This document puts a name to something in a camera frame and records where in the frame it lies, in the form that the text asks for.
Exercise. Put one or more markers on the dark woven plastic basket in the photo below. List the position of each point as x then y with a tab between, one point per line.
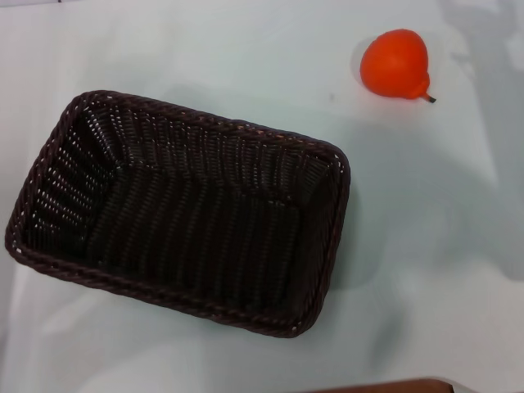
192	229

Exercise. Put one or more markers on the orange toy fruit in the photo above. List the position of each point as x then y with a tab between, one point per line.
393	65

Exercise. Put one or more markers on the brown wooden table edge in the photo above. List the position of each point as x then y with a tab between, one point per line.
385	387

